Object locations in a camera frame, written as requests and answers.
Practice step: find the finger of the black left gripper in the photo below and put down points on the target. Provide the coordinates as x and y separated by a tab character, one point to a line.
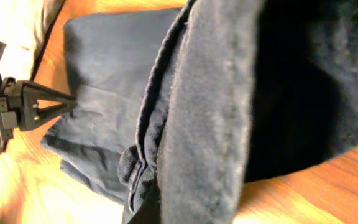
32	116

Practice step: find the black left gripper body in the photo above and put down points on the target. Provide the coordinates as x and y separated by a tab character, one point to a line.
10	103

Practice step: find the dark blue shorts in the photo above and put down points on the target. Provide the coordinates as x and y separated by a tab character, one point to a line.
179	109

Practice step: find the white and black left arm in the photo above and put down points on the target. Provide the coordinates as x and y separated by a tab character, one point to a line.
27	105

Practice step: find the grey shorts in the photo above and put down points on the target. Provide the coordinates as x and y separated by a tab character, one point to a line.
46	13

